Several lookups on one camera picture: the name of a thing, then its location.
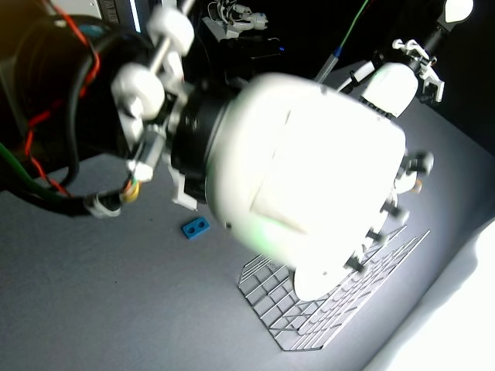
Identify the silver wire dish rack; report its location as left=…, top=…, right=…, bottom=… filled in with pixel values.
left=236, top=223, right=431, bottom=352

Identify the red twisted wire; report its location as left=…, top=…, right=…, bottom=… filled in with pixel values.
left=22, top=5, right=102, bottom=197

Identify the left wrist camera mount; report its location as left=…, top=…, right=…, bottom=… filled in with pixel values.
left=391, top=37, right=446, bottom=104

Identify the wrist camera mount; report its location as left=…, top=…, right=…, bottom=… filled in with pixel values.
left=391, top=37, right=446, bottom=104
left=111, top=6, right=202, bottom=212

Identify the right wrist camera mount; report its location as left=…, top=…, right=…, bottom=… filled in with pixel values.
left=111, top=6, right=202, bottom=212

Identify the blue block with two holes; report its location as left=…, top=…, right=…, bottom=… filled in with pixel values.
left=181, top=216, right=212, bottom=240

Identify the white USB adapter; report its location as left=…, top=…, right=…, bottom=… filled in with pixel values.
left=314, top=46, right=344, bottom=83

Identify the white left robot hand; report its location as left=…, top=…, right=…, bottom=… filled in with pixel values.
left=340, top=57, right=421, bottom=119

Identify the thick green cable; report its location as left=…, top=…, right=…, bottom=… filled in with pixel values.
left=0, top=141, right=67, bottom=203

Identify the black electronic device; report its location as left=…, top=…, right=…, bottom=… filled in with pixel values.
left=227, top=36, right=288, bottom=60

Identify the white cabinet with black panel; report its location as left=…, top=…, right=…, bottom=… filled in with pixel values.
left=49, top=0, right=163, bottom=34

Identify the thin green cable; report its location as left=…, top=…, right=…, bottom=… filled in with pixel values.
left=335, top=0, right=371, bottom=52

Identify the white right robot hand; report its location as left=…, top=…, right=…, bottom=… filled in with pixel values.
left=203, top=72, right=436, bottom=280

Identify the white tray with parts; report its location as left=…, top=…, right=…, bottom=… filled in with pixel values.
left=201, top=0, right=271, bottom=40

